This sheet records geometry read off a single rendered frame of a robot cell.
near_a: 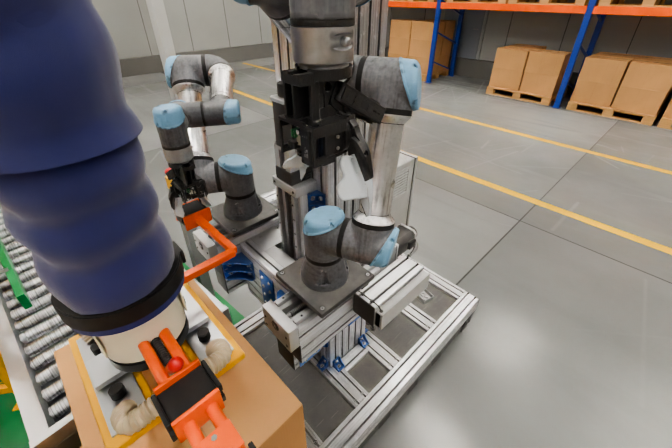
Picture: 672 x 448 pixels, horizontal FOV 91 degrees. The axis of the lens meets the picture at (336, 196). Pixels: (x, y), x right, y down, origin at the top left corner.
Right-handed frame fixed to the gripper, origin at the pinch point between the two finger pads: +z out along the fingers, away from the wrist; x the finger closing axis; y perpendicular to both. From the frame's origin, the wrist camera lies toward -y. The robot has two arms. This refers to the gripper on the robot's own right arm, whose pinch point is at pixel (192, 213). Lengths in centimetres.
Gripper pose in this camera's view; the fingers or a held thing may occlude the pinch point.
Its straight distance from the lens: 117.4
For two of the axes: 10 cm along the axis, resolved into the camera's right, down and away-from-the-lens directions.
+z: 0.0, 8.5, 5.2
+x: 7.0, -3.7, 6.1
